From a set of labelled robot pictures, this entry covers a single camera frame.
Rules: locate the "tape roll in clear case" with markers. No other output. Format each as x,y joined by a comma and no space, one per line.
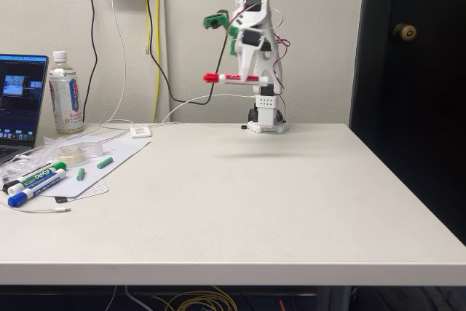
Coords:
78,152

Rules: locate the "red Expo marker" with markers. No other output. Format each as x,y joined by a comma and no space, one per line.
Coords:
233,78

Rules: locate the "black marker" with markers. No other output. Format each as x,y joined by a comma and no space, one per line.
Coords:
8,187

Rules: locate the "white mesh mat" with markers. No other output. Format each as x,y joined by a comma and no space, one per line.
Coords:
96,190

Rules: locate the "plastic tea bottle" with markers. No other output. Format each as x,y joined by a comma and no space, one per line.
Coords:
65,100

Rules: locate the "small white adapter box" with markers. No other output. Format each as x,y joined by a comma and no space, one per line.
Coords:
140,131

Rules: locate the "green Expo marker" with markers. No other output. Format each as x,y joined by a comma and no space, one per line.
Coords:
36,177

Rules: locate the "small black card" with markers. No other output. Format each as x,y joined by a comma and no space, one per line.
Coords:
61,200

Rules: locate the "grey table leg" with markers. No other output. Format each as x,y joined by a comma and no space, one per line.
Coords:
335,300

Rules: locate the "blue Expo marker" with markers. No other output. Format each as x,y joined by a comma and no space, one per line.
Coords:
16,200

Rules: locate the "open laptop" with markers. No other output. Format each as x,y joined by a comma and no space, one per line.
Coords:
18,100

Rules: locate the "green chalk piece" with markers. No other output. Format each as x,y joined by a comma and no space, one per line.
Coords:
104,162
80,174

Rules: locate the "green camera mount with board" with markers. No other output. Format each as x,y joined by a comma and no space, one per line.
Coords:
215,21

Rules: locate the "white paper sheet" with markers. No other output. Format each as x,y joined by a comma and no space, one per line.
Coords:
123,150

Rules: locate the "clear plastic bags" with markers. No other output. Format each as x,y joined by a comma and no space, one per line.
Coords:
32,160

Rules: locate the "brass door knob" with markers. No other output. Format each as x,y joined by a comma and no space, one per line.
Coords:
404,32

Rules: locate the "dark door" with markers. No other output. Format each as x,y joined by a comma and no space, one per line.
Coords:
418,107

